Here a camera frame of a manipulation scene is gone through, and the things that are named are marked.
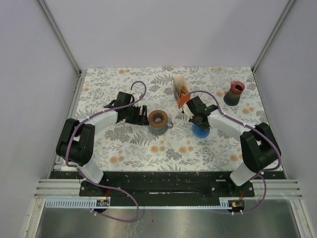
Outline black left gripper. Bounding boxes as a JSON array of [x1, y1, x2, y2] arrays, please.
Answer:
[[124, 104, 149, 126]]

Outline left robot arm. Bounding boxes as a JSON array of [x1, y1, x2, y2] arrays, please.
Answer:
[[56, 92, 149, 196]]

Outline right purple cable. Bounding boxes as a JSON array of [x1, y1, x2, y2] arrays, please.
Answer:
[[177, 90, 283, 216]]

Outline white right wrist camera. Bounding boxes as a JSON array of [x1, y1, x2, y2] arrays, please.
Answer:
[[179, 99, 194, 119]]

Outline stack of brown filters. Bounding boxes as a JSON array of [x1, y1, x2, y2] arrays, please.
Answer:
[[178, 86, 188, 95]]

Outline white slotted cable duct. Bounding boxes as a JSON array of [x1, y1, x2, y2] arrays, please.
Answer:
[[45, 198, 110, 209]]

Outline blue glass dripper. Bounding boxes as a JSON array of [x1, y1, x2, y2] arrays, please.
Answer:
[[191, 124, 210, 139]]

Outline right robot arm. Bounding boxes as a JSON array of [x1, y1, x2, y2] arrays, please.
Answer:
[[182, 96, 281, 196]]

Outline aluminium frame rail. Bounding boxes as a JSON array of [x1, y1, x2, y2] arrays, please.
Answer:
[[37, 0, 84, 77]]

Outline grey glass carafe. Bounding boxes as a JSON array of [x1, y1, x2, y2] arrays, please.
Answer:
[[148, 118, 173, 135]]

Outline orange coffee filter box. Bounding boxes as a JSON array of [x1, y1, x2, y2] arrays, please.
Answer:
[[172, 75, 191, 107]]

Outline brown wooden ring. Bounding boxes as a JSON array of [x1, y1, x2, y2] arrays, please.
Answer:
[[148, 110, 168, 126]]

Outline floral table mat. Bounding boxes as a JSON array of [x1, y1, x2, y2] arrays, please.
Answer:
[[74, 66, 267, 171]]

